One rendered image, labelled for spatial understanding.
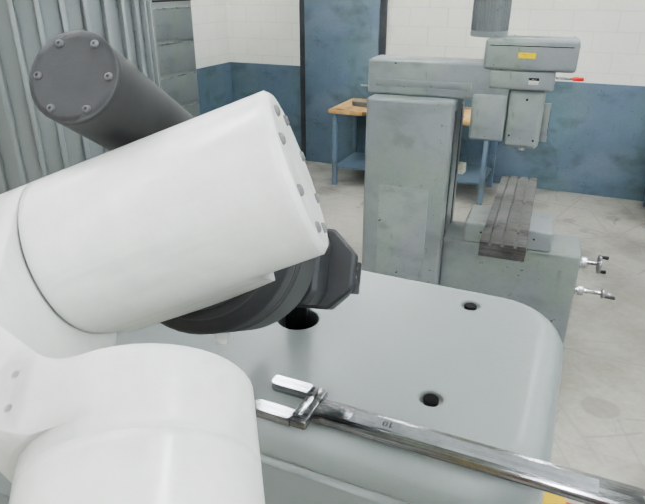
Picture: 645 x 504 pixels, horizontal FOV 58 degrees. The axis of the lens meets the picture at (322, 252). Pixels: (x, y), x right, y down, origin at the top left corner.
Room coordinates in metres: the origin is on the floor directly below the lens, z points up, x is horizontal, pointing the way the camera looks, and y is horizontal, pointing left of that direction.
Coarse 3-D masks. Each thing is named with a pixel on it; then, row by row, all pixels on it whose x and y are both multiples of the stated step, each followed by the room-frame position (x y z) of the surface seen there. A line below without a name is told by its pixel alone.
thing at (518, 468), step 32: (288, 384) 0.34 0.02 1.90; (256, 416) 0.32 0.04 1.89; (288, 416) 0.31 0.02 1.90; (320, 416) 0.31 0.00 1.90; (352, 416) 0.31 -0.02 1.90; (384, 416) 0.31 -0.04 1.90; (416, 448) 0.28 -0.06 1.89; (448, 448) 0.28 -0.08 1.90; (480, 448) 0.28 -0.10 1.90; (512, 480) 0.26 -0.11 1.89; (544, 480) 0.25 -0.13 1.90; (576, 480) 0.25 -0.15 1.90; (608, 480) 0.25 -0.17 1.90
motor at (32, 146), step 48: (0, 0) 0.45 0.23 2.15; (48, 0) 0.47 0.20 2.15; (96, 0) 0.49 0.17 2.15; (144, 0) 0.54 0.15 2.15; (0, 48) 0.45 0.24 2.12; (144, 48) 0.54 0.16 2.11; (0, 96) 0.45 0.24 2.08; (0, 144) 0.45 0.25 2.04; (48, 144) 0.46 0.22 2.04; (96, 144) 0.48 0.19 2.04; (0, 192) 0.45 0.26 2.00
